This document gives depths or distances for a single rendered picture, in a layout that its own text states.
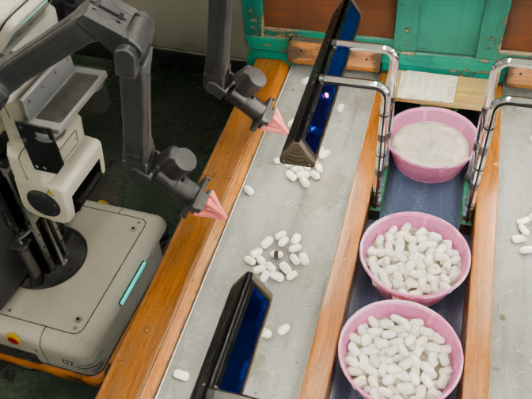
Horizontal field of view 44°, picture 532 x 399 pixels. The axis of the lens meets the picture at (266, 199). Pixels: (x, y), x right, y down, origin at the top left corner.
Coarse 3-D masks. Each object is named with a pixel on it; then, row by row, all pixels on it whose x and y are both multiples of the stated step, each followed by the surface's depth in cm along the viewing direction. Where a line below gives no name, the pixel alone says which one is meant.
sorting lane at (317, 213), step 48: (288, 96) 210; (336, 144) 193; (240, 192) 181; (288, 192) 180; (336, 192) 179; (240, 240) 170; (336, 240) 168; (288, 288) 158; (192, 336) 150; (288, 336) 149; (192, 384) 142; (288, 384) 141
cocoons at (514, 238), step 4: (528, 216) 168; (520, 220) 167; (524, 220) 167; (528, 220) 167; (520, 224) 167; (520, 228) 165; (524, 228) 165; (524, 232) 164; (528, 232) 164; (512, 236) 164; (516, 236) 163; (520, 236) 163; (524, 236) 163; (512, 240) 163; (516, 240) 163; (520, 240) 163; (524, 240) 163; (520, 248) 161; (524, 248) 160; (528, 248) 160; (520, 252) 161; (524, 252) 160; (528, 252) 160
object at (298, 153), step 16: (352, 0) 180; (336, 16) 175; (352, 16) 177; (336, 32) 167; (352, 32) 175; (320, 48) 172; (336, 48) 165; (320, 64) 159; (336, 64) 163; (304, 96) 156; (320, 96) 152; (336, 96) 159; (304, 112) 146; (320, 112) 150; (304, 128) 142; (320, 128) 148; (288, 144) 143; (304, 144) 140; (320, 144) 146; (288, 160) 143; (304, 160) 142
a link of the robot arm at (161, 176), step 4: (156, 172) 152; (160, 172) 151; (152, 176) 153; (156, 176) 151; (160, 176) 151; (164, 176) 151; (152, 180) 153; (156, 180) 152; (160, 180) 152; (164, 180) 152; (168, 180) 152; (172, 180) 152; (176, 180) 152; (180, 180) 154; (160, 184) 153; (164, 184) 152; (168, 184) 152; (172, 184) 152; (164, 188) 153; (168, 188) 153
